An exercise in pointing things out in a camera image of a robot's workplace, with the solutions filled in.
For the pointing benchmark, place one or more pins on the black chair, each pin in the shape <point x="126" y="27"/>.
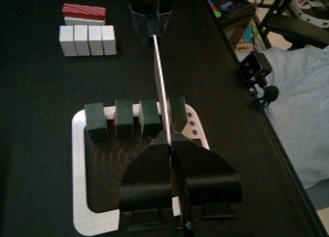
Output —
<point x="296" y="25"/>

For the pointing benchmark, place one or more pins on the box of colourful toys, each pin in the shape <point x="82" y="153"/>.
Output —
<point x="231" y="13"/>

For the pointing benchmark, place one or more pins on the white round gear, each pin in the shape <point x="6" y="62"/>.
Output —
<point x="311" y="9"/>

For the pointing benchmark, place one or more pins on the flat white toy block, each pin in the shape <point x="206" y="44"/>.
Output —
<point x="85" y="21"/>

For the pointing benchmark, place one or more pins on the light blue cloth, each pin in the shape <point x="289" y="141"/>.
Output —
<point x="300" y="112"/>

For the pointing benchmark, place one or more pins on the black clamp device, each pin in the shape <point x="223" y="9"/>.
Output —
<point x="270" y="93"/>

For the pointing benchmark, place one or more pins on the white rectangular toy block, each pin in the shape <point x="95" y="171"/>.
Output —
<point x="95" y="39"/>
<point x="67" y="40"/>
<point x="82" y="40"/>
<point x="109" y="39"/>

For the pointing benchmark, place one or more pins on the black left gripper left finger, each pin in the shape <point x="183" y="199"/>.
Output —
<point x="146" y="183"/>

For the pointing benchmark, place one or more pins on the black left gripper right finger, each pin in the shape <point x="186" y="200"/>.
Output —
<point x="210" y="179"/>

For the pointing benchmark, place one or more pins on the red striped toy block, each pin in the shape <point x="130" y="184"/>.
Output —
<point x="85" y="10"/>

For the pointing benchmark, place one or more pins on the black camera box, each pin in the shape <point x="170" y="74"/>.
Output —
<point x="255" y="65"/>

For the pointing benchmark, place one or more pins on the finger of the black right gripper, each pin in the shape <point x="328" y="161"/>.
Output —
<point x="139" y="9"/>
<point x="165" y="9"/>

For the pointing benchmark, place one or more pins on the dark green toy block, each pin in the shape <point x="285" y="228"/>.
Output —
<point x="178" y="114"/>
<point x="125" y="117"/>
<point x="97" y="120"/>
<point x="150" y="117"/>

